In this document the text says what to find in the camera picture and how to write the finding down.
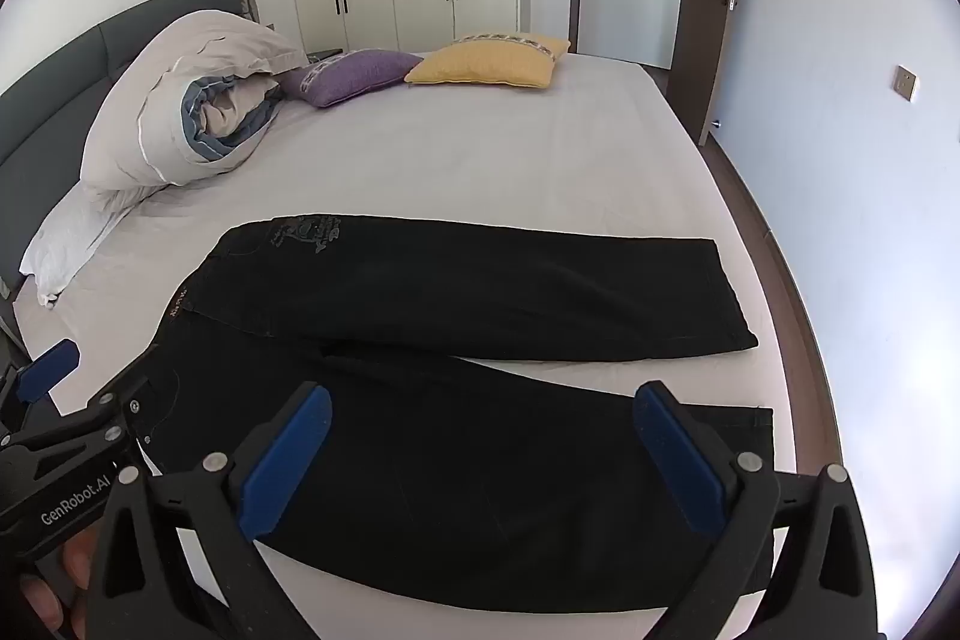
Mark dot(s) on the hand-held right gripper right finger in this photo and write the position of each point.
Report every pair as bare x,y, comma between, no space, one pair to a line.
679,464

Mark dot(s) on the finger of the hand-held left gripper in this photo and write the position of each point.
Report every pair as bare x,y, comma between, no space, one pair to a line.
46,371
124,396

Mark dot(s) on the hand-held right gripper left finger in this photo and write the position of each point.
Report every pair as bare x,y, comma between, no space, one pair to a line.
289,464

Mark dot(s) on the black pants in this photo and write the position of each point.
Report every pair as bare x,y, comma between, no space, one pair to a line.
450,400

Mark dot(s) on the person's left hand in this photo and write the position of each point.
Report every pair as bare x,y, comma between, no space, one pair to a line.
52,587

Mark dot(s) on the white pillow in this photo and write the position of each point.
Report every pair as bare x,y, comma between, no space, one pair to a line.
71,235

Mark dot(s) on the rolled beige duvet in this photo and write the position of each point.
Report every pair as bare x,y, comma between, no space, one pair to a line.
195,93

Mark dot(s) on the grey padded headboard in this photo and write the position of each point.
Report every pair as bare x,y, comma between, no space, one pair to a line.
82,55

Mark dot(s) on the bed with white sheet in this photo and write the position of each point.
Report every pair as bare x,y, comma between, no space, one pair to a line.
465,160

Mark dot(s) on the purple cushion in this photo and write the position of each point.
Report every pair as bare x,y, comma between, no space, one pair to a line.
349,76

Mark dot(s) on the yellow cushion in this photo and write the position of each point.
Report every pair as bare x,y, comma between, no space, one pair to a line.
487,63

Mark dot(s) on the beige wall switch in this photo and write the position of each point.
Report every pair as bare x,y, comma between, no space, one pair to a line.
904,83

